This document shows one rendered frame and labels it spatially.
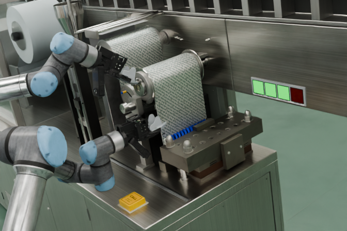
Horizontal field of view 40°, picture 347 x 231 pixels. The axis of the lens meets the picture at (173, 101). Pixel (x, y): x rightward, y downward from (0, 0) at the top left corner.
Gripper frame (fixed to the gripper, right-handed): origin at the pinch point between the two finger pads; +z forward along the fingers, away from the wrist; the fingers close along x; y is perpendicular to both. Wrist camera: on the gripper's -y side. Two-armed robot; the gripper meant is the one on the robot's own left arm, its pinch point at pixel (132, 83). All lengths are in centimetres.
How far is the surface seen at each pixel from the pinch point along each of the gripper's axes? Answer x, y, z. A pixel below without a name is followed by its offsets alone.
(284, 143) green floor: 88, 16, 219
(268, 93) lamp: -35, 15, 34
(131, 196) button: -14.6, -38.8, 7.8
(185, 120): -6.2, -5.1, 26.3
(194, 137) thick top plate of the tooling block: -15.2, -10.3, 25.7
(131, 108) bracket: 1.9, -8.6, 5.2
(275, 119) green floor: 125, 37, 245
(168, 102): -6.2, -1.5, 14.7
